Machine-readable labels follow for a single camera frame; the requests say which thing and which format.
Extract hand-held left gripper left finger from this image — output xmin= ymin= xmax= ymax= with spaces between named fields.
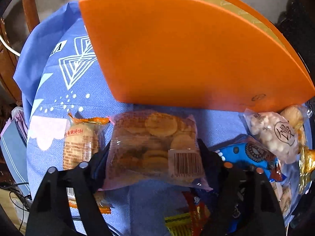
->
xmin=26 ymin=143 xmax=114 ymax=236

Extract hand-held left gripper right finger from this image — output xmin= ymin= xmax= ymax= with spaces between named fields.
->
xmin=196 ymin=139 xmax=286 ymax=236

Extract rice cracker packet orange ends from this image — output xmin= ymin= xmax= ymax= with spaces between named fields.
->
xmin=63 ymin=113 xmax=112 ymax=214

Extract clear round biscuit packet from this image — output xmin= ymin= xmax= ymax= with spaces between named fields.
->
xmin=102 ymin=112 xmax=213 ymax=192

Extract white ball snack packet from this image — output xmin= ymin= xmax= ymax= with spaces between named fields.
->
xmin=244 ymin=108 xmax=302 ymax=164

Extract orange cardboard box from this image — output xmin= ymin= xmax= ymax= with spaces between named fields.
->
xmin=79 ymin=0 xmax=315 ymax=113

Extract blue cookie packet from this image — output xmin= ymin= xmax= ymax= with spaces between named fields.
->
xmin=214 ymin=134 xmax=287 ymax=185

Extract red snack packet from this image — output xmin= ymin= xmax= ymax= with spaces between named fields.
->
xmin=183 ymin=192 xmax=212 ymax=236

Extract yellow snack packet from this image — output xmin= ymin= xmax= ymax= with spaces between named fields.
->
xmin=164 ymin=214 xmax=194 ymax=236

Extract clear small biscuit packet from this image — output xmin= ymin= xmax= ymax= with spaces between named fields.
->
xmin=271 ymin=177 xmax=293 ymax=218

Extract blue printed cloth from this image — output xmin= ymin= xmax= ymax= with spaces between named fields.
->
xmin=13 ymin=1 xmax=308 ymax=236

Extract clear bun packet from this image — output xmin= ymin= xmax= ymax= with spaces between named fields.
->
xmin=281 ymin=104 xmax=308 ymax=148

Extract gold foil wrapped snack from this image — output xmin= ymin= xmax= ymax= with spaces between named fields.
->
xmin=298 ymin=146 xmax=315 ymax=195

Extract brown wooden chair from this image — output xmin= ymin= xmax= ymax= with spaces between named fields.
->
xmin=0 ymin=0 xmax=41 ymax=109

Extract black floor cables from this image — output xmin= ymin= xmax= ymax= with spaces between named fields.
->
xmin=0 ymin=182 xmax=32 ymax=228

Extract white cable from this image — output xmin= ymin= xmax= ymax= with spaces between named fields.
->
xmin=0 ymin=33 xmax=21 ymax=57

